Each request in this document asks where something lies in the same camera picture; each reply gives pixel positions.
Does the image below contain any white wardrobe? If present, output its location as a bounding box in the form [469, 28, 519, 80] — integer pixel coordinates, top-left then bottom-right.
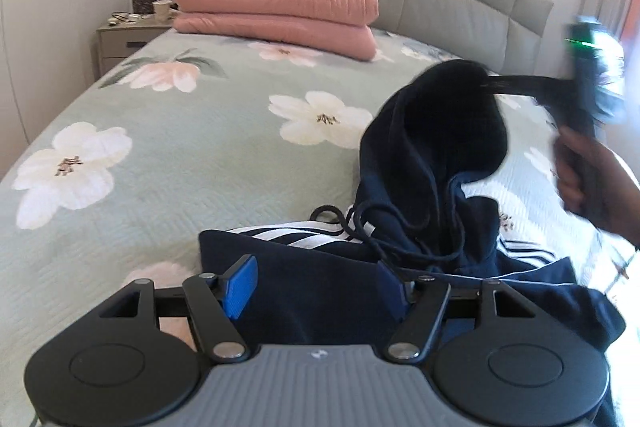
[0, 0, 215, 185]

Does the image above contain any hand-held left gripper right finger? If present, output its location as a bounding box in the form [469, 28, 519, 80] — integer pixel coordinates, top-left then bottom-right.
[385, 276, 539, 364]

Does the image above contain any person's right hand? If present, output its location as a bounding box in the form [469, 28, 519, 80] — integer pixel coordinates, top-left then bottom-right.
[554, 127, 640, 253]

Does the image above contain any folded pink quilt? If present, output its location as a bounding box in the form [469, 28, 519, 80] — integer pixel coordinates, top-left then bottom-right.
[172, 0, 380, 62]

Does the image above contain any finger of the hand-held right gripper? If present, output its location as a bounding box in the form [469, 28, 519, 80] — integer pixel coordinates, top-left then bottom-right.
[481, 73, 571, 102]

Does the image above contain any navy striped hoodie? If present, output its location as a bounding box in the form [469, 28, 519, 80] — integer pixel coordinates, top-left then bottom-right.
[199, 59, 627, 358]

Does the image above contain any grey nightstand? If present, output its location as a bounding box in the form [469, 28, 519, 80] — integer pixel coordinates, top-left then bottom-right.
[96, 14, 176, 80]

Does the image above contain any floral bedspread bed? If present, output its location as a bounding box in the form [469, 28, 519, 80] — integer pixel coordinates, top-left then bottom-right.
[0, 24, 640, 427]

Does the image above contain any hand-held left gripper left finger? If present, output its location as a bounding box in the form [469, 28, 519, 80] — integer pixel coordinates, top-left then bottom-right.
[97, 255, 259, 364]

